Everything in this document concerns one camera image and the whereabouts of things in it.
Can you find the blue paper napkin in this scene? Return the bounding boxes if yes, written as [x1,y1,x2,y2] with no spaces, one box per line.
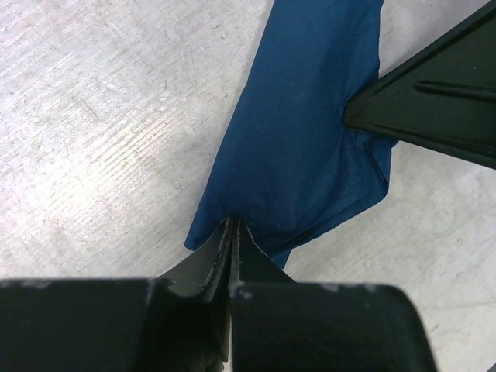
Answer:
[185,1,395,267]

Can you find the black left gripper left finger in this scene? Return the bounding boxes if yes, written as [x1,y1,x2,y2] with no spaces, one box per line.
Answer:
[1,220,233,371]

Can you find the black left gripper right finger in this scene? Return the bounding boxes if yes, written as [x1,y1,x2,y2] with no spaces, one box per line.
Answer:
[229,219,437,371]

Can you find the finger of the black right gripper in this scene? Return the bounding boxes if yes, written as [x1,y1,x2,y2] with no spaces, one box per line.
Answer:
[343,1,495,168]

